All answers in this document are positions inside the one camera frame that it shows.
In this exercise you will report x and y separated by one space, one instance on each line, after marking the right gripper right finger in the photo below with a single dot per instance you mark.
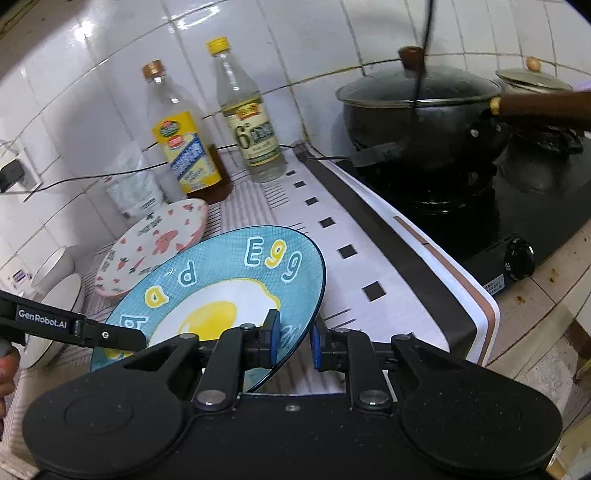
352 354

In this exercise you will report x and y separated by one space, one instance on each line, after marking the black gas stove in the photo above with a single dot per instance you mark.
517 215

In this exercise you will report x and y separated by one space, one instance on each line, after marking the black power adapter plug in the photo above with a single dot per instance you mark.
10 174

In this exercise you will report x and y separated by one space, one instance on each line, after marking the clear vinegar bottle yellow cap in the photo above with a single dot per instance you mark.
244 111

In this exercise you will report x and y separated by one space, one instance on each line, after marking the blue fried egg plate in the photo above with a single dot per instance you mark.
229 280

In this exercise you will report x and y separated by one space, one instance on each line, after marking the striped white table mat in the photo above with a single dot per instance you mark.
446 307

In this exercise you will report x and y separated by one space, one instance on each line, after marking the wooden pot handle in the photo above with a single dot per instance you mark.
572 105

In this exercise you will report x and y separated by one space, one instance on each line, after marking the black pot with lid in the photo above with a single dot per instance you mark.
419 108

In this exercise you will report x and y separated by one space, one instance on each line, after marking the yellow label cooking wine bottle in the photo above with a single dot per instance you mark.
184 139

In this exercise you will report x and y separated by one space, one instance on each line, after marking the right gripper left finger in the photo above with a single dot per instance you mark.
228 358

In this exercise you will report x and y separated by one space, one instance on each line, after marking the white plastic salt bag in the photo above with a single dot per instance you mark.
131 185

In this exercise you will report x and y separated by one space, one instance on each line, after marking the small pot wooden knob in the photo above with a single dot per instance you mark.
532 79

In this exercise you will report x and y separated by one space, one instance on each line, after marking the white ribbed bowl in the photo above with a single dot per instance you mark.
66 295
58 266

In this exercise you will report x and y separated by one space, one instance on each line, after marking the person left hand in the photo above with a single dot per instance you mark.
9 364

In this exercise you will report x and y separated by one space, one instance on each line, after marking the white pink carrot plate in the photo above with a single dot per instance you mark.
151 242

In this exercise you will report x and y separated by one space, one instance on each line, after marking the white wall socket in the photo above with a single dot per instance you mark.
31 181

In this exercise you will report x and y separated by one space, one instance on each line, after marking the white ribbed bowl top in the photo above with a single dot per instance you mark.
58 266

